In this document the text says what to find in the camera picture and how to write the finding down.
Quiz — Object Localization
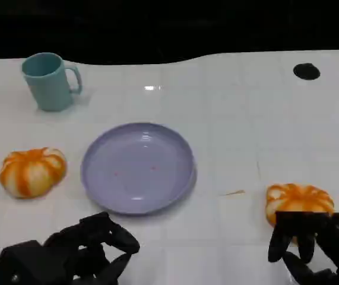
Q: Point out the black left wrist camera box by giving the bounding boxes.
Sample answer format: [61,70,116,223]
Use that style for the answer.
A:
[0,239,69,285]

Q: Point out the orange and white bread roll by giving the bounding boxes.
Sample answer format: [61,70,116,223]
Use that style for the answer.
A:
[265,183,335,246]
[0,147,68,200]

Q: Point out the black round table grommet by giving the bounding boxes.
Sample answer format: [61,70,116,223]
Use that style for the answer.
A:
[293,63,321,81]

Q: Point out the pale green mug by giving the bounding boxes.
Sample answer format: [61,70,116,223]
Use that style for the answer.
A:
[21,52,83,112]

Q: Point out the lilac plate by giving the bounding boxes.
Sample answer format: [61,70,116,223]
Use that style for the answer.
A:
[81,122,198,216]

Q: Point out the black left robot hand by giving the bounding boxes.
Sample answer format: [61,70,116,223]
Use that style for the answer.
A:
[43,211,141,285]

